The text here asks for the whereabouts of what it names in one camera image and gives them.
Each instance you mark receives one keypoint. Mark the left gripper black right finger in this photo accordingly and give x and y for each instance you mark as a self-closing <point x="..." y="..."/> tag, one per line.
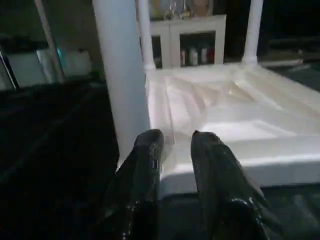
<point x="220" y="190"/>

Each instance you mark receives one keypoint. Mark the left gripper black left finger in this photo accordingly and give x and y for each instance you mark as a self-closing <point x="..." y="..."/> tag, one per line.
<point x="140" y="180"/>

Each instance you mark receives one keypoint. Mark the white plastic table top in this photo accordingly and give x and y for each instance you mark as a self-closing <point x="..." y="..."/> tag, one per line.
<point x="225" y="112"/>

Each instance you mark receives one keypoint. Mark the white plastic table leg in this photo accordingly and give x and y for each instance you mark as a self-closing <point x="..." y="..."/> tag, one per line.
<point x="253" y="30"/>
<point x="120" y="75"/>
<point x="146" y="37"/>

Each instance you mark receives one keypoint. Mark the white glass door cabinet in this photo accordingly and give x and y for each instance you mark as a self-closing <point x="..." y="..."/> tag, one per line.
<point x="172" y="27"/>

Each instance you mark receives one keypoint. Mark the grey pole stand blue brackets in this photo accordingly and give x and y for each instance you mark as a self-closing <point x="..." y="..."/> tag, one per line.
<point x="50" y="45"/>

